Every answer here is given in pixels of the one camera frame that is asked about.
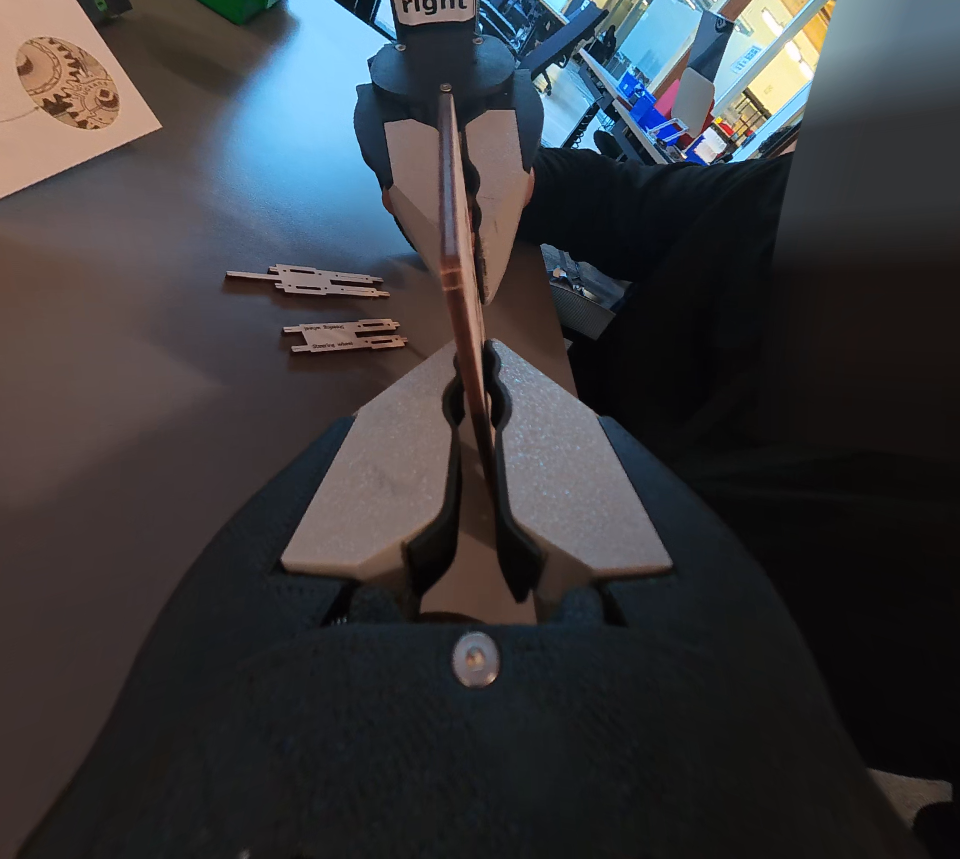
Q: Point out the wooden part with printed text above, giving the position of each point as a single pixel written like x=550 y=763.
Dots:
x=337 y=338

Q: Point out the wooden part with long pin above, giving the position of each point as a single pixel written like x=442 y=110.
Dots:
x=322 y=281

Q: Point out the laser-cut wooden parts sheet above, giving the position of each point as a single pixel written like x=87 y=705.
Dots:
x=461 y=236

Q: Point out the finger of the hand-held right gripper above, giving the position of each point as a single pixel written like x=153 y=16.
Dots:
x=499 y=161
x=412 y=176

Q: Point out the folded paper instruction sheet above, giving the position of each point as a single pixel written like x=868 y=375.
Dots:
x=45 y=124

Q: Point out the black and beige panel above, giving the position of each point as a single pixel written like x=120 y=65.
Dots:
x=694 y=98

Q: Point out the person's right forearm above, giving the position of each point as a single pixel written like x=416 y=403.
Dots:
x=660 y=214

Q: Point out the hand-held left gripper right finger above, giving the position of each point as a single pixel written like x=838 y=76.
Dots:
x=585 y=491

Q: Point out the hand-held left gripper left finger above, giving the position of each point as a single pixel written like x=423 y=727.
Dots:
x=375 y=484

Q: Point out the blue storage crates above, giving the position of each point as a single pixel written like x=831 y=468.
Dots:
x=660 y=116

